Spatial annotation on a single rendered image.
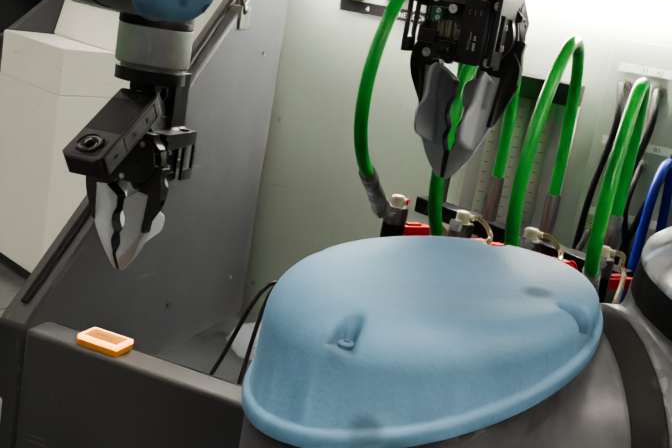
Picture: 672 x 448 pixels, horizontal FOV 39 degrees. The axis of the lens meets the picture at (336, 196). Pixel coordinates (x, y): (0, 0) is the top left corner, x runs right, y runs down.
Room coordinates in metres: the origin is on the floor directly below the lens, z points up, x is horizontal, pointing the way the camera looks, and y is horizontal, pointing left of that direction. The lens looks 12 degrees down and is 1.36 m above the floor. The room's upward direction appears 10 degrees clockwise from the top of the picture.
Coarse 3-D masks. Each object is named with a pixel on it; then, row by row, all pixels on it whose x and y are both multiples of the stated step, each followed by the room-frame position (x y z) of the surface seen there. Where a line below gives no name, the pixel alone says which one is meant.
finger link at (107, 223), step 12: (120, 180) 0.96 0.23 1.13; (96, 192) 0.94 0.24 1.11; (108, 192) 0.94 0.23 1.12; (120, 192) 0.94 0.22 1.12; (96, 204) 0.94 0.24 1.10; (108, 204) 0.93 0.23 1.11; (120, 204) 0.94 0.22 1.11; (96, 216) 0.94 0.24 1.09; (108, 216) 0.93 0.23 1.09; (120, 216) 0.95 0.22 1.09; (108, 228) 0.93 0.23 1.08; (120, 228) 0.94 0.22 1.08; (108, 240) 0.93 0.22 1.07; (108, 252) 0.93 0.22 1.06
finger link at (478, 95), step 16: (480, 80) 0.73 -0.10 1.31; (496, 80) 0.75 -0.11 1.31; (464, 96) 0.76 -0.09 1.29; (480, 96) 0.74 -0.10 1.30; (464, 112) 0.76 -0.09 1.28; (480, 112) 0.75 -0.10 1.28; (464, 128) 0.72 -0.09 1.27; (480, 128) 0.75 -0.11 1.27; (464, 144) 0.73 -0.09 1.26; (480, 144) 0.76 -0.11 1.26; (448, 160) 0.76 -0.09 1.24; (464, 160) 0.76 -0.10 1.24; (448, 176) 0.76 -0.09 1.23
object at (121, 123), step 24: (120, 96) 0.93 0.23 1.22; (144, 96) 0.93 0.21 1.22; (96, 120) 0.89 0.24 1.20; (120, 120) 0.89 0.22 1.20; (144, 120) 0.91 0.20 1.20; (72, 144) 0.86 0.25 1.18; (96, 144) 0.86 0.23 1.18; (120, 144) 0.87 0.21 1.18; (72, 168) 0.86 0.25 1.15; (96, 168) 0.85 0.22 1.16
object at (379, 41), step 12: (396, 0) 0.96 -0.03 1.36; (384, 12) 0.95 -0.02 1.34; (396, 12) 0.95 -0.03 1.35; (384, 24) 0.94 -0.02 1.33; (384, 36) 0.93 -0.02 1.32; (372, 48) 0.93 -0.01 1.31; (384, 48) 0.93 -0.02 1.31; (372, 60) 0.92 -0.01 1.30; (372, 72) 0.92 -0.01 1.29; (360, 84) 0.92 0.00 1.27; (372, 84) 0.92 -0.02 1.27; (360, 96) 0.91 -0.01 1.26; (360, 108) 0.91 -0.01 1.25; (360, 120) 0.92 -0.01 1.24; (360, 132) 0.92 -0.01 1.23; (360, 144) 0.93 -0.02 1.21; (360, 156) 0.93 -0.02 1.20; (360, 168) 0.95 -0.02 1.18; (372, 168) 0.96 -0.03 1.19
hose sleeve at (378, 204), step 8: (360, 176) 0.96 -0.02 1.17; (368, 176) 0.96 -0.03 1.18; (376, 176) 0.97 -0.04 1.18; (368, 184) 0.97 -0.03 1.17; (376, 184) 0.97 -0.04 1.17; (368, 192) 0.99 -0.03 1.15; (376, 192) 0.99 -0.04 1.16; (384, 192) 1.01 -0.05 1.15; (376, 200) 1.00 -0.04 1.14; (384, 200) 1.01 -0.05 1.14; (376, 208) 1.02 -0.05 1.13; (384, 208) 1.02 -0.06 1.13
